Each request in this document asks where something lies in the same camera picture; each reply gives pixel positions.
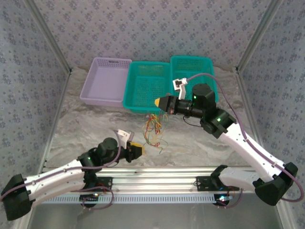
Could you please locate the aluminium side rail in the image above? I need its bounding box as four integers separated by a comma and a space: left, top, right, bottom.
38, 71, 72, 175
235, 71, 272, 172

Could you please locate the lilac plastic basket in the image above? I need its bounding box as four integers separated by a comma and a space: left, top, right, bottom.
80, 57, 132, 108

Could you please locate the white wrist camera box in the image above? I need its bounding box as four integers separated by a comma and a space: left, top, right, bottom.
113, 129, 134, 149
172, 77, 189, 100

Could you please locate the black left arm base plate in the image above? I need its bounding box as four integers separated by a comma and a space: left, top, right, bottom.
70, 177, 113, 192

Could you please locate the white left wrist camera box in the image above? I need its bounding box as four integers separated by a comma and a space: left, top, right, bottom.
113, 129, 134, 149

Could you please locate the white slotted cable duct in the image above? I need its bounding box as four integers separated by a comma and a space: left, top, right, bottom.
41, 193, 231, 205

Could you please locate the yellow cable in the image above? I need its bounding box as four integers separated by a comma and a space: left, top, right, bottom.
142, 114, 167, 147

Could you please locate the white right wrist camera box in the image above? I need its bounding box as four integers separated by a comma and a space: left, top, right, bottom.
172, 77, 189, 100

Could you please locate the aluminium mounting rail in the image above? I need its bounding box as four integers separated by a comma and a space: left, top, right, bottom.
40, 167, 263, 194

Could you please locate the aluminium frame post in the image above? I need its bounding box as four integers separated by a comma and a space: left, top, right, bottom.
23, 0, 72, 73
235, 0, 285, 73

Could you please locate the teal plastic basket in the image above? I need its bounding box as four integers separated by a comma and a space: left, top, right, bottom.
122, 61, 172, 114
170, 55, 219, 105

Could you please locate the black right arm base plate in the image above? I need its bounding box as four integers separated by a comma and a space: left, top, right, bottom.
195, 176, 240, 191

